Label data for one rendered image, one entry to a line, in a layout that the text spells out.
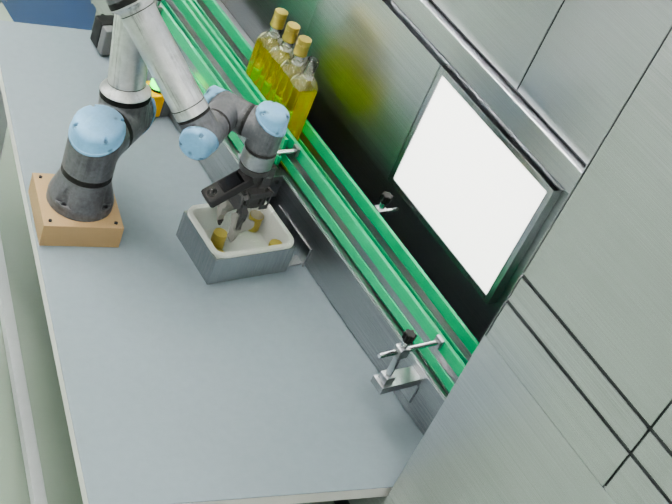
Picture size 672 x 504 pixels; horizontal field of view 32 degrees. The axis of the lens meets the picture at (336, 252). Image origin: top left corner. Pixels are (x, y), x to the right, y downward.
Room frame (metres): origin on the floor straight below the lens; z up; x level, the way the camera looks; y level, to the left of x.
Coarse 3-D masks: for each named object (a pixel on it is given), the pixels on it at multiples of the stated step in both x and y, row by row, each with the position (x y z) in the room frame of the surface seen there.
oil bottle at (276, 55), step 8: (272, 48) 2.54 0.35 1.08; (280, 48) 2.53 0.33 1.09; (272, 56) 2.53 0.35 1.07; (280, 56) 2.52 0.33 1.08; (288, 56) 2.53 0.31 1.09; (264, 64) 2.54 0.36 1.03; (272, 64) 2.52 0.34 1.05; (264, 72) 2.53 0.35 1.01; (272, 72) 2.51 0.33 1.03; (264, 80) 2.52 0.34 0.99; (272, 80) 2.51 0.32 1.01; (264, 88) 2.52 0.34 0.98; (264, 96) 2.51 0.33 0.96
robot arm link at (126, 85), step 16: (112, 32) 2.15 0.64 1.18; (112, 48) 2.14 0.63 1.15; (128, 48) 2.13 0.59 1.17; (112, 64) 2.13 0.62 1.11; (128, 64) 2.13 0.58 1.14; (144, 64) 2.16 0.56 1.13; (112, 80) 2.13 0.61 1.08; (128, 80) 2.13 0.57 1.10; (144, 80) 2.16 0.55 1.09; (112, 96) 2.11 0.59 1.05; (128, 96) 2.12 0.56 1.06; (144, 96) 2.15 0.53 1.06; (128, 112) 2.12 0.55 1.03; (144, 112) 2.15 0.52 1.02; (144, 128) 2.16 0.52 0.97
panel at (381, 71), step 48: (336, 0) 2.65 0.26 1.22; (384, 0) 2.55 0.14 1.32; (336, 48) 2.60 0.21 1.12; (384, 48) 2.50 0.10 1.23; (432, 48) 2.43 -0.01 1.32; (336, 96) 2.56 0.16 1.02; (384, 96) 2.45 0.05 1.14; (432, 96) 2.36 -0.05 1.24; (384, 144) 2.41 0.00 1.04; (528, 240) 2.09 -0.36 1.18; (480, 288) 2.11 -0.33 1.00
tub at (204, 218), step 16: (192, 208) 2.13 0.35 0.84; (208, 208) 2.16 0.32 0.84; (256, 208) 2.26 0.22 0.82; (272, 208) 2.26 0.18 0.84; (208, 224) 2.17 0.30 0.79; (224, 224) 2.20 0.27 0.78; (272, 224) 2.23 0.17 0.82; (208, 240) 2.05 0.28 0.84; (240, 240) 2.18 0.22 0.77; (256, 240) 2.21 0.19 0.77; (288, 240) 2.18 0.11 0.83; (224, 256) 2.02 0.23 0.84
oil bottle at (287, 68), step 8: (280, 64) 2.50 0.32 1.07; (288, 64) 2.49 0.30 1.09; (280, 72) 2.49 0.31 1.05; (288, 72) 2.48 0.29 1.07; (296, 72) 2.48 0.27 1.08; (280, 80) 2.49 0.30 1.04; (288, 80) 2.47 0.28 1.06; (272, 88) 2.50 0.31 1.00; (280, 88) 2.48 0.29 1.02; (272, 96) 2.49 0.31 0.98; (280, 96) 2.47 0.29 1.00
